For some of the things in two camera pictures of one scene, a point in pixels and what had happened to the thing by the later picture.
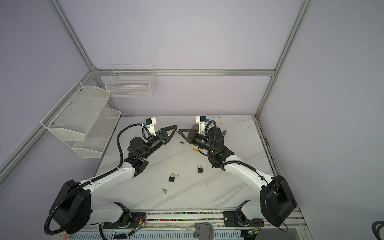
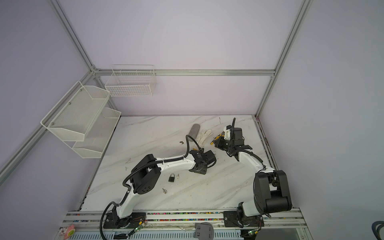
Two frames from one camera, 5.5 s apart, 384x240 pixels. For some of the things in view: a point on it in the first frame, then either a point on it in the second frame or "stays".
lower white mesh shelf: x=98 y=135 stays
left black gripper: x=161 y=136 -> x=204 y=171
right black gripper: x=191 y=137 -> x=219 y=145
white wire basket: x=131 y=80 stays
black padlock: x=171 y=179 stays
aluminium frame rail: x=185 y=72 stays
